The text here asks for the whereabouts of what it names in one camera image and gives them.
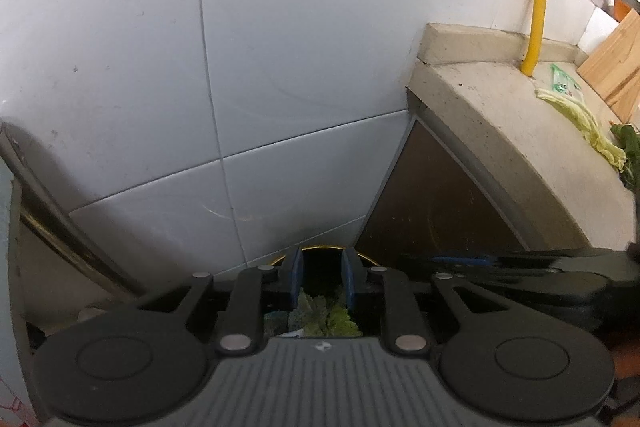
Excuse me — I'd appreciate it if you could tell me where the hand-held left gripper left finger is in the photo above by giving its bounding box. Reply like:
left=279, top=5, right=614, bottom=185
left=135, top=248, right=305, bottom=353

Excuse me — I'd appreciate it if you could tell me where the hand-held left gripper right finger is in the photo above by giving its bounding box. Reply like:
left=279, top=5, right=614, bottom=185
left=341, top=248, right=511, bottom=355

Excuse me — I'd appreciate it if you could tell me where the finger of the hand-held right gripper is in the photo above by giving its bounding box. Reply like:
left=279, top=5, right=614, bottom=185
left=452, top=267, right=608, bottom=297
left=400, top=249, right=621, bottom=270

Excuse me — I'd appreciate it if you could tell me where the trash bin with gold rim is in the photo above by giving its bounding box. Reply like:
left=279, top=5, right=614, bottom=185
left=262, top=245, right=384, bottom=339

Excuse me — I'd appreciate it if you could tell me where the pale napa cabbage leaf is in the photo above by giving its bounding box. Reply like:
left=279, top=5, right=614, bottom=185
left=289, top=288, right=331, bottom=337

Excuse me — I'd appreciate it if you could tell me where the green plastic packet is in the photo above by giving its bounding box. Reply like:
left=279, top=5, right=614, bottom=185
left=550, top=63, right=584, bottom=100

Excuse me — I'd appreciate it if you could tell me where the dark green leaf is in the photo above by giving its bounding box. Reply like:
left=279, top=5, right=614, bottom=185
left=609, top=122, right=640, bottom=191

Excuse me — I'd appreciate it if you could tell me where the wooden knife block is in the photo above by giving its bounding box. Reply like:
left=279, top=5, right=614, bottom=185
left=575, top=9, right=640, bottom=124

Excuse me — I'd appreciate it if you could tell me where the metal bar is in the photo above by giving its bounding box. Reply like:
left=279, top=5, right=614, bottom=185
left=0, top=119, right=147, bottom=299

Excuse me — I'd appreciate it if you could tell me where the grey white cabinet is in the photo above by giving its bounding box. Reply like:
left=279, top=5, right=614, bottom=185
left=0, top=167, right=42, bottom=427

